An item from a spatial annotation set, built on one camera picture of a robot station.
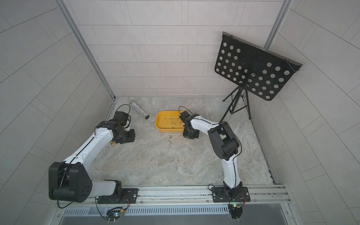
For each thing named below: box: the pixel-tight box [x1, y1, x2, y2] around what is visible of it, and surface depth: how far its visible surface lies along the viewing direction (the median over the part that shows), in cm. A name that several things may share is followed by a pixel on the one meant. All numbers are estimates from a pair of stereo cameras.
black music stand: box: [214, 31, 303, 122], surface depth 74 cm
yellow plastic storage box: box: [155, 110, 185, 133], surface depth 101 cm
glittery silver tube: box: [129, 99, 150, 120], surface depth 105 cm
